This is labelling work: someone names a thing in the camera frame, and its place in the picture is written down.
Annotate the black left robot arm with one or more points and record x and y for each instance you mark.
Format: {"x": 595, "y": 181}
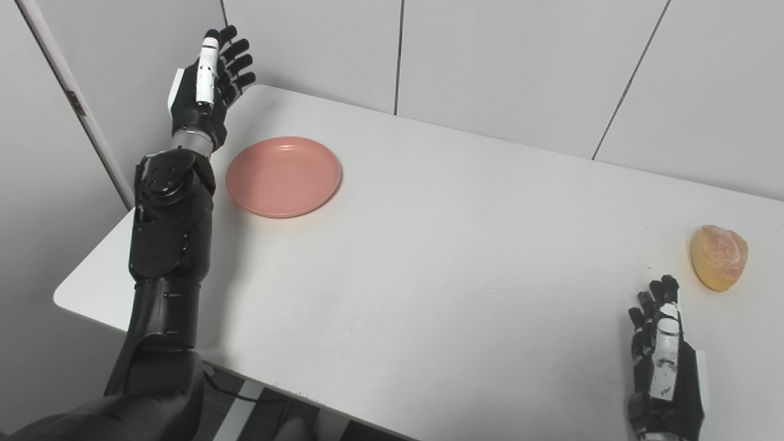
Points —
{"x": 168, "y": 257}

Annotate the pink round plate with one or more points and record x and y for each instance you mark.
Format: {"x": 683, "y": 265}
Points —
{"x": 283, "y": 177}

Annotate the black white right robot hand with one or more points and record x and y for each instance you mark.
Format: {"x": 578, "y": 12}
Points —
{"x": 689, "y": 392}

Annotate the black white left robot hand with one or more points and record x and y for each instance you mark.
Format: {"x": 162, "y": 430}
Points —
{"x": 187, "y": 104}

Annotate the oval bread roll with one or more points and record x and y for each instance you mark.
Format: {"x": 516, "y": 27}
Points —
{"x": 719, "y": 257}

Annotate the white table leg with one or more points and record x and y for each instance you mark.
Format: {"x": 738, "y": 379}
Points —
{"x": 236, "y": 416}

